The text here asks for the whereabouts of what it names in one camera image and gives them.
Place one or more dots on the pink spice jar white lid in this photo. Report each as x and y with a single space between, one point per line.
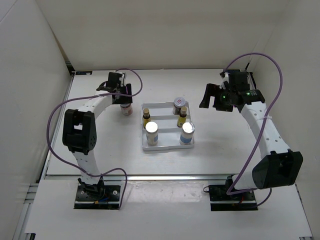
126 109

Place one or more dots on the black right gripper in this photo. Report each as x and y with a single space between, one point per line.
211 90

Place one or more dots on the white can beige label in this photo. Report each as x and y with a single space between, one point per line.
152 133

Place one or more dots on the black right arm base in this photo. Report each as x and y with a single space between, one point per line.
221 202

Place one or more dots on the yellow bottle tan cap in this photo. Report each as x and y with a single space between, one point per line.
146 117

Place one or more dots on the white can blue label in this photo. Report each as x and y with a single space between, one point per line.
187 133

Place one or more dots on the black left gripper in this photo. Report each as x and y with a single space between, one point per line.
126 99

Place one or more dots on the brown spice jar white lid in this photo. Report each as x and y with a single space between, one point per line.
178 103

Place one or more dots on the yellow bottle brown cap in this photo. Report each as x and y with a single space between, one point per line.
182 116

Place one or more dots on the white stepped organizer tray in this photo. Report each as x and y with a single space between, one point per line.
168 132

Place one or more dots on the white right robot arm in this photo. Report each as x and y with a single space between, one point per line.
279 165

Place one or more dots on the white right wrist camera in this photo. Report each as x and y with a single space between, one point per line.
225 81

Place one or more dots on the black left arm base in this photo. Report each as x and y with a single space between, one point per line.
108 198

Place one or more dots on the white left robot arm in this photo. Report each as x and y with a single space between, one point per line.
79 128

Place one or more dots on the aluminium front rail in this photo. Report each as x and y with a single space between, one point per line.
164 177

